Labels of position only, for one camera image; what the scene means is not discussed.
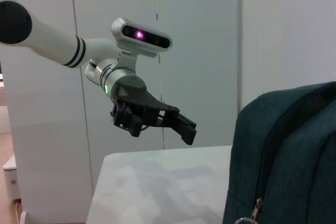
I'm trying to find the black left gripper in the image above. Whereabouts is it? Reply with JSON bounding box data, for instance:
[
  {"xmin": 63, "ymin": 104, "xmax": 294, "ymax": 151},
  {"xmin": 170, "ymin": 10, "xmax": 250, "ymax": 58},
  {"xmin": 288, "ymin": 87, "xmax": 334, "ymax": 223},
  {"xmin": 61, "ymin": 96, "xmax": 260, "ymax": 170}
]
[{"xmin": 110, "ymin": 77, "xmax": 197, "ymax": 146}]

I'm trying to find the metal zipper pull ring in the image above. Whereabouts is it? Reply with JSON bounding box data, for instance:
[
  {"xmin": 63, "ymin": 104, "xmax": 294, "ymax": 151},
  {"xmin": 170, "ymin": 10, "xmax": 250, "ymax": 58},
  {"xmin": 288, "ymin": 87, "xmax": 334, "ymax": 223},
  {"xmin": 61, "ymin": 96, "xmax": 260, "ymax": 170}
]
[{"xmin": 235, "ymin": 197, "xmax": 264, "ymax": 224}]

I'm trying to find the dark teal insulated bag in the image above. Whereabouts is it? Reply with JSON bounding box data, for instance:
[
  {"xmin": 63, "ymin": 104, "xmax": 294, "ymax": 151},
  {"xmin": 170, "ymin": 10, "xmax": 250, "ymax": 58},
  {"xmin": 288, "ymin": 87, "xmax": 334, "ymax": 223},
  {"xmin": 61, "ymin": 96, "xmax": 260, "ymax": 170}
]
[{"xmin": 222, "ymin": 81, "xmax": 336, "ymax": 224}]

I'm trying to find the white box device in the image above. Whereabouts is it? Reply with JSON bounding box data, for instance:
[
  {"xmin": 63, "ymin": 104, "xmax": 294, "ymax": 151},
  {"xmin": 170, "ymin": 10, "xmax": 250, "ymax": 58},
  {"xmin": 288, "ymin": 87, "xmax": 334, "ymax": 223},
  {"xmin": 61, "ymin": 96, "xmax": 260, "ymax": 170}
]
[{"xmin": 3, "ymin": 155, "xmax": 22, "ymax": 201}]

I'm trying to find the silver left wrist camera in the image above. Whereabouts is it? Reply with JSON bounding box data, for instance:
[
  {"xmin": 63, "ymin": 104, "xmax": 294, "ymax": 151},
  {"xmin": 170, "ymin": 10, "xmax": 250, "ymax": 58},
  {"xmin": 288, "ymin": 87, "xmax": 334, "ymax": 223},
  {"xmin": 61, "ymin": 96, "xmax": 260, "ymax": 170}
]
[{"xmin": 111, "ymin": 18, "xmax": 173, "ymax": 73}]

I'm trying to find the thin hanging cord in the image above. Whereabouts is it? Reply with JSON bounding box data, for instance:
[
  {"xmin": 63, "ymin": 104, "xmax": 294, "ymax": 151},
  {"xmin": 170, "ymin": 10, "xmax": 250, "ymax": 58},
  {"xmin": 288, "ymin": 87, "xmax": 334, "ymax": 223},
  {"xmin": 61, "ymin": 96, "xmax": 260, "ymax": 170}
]
[{"xmin": 155, "ymin": 0, "xmax": 166, "ymax": 151}]

